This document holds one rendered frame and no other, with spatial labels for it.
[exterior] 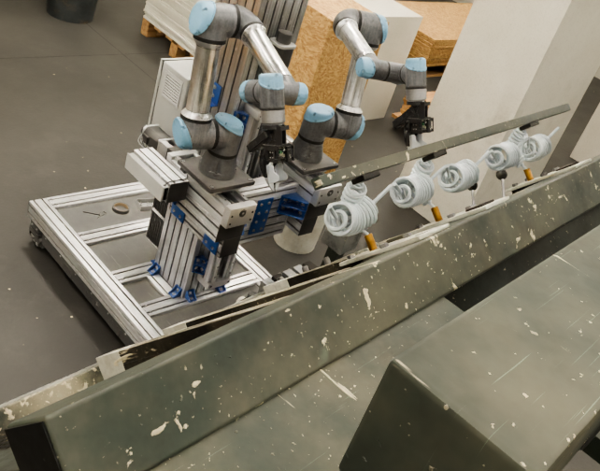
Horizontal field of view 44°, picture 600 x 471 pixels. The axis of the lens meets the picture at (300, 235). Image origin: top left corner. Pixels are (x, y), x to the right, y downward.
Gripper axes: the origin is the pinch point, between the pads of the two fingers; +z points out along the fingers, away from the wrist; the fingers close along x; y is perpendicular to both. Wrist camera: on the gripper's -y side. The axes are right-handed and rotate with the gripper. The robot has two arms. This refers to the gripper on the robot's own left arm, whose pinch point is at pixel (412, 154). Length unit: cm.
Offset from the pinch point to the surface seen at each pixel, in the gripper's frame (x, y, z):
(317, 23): 98, -149, -59
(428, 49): 419, -317, -46
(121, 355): -130, 5, 39
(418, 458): -188, 153, -12
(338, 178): -130, 90, -16
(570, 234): -28, 78, 15
